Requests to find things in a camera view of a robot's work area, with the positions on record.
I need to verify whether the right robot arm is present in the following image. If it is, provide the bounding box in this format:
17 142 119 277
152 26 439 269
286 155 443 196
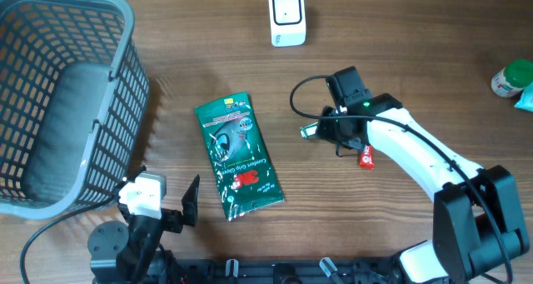
317 67 530 283

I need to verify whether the white barcode scanner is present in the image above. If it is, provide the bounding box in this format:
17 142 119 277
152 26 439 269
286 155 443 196
268 0 306 47

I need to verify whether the teal wet wipes pack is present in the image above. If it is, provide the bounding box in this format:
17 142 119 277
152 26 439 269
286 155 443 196
515 84 533 112

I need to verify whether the green white gum pack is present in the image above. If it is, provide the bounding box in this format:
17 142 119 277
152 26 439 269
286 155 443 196
300 122 317 139

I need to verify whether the grey plastic basket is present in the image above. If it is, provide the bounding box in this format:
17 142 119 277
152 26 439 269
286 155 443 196
1 0 150 220

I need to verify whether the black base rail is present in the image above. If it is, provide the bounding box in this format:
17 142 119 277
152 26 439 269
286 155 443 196
169 257 409 284

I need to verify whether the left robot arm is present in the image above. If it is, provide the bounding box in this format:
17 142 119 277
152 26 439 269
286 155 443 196
87 167 200 283

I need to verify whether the red Nescafe stick sachet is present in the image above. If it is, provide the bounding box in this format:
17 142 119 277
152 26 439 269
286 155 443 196
359 146 375 170

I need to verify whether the green lid jar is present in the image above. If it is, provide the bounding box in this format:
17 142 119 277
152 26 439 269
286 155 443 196
491 59 533 97

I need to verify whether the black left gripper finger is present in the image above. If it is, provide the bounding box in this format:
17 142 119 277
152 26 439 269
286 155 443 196
124 165 147 180
182 175 200 227

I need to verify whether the green 3M gloves package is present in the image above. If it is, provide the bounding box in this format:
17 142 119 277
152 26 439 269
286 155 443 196
194 92 285 221

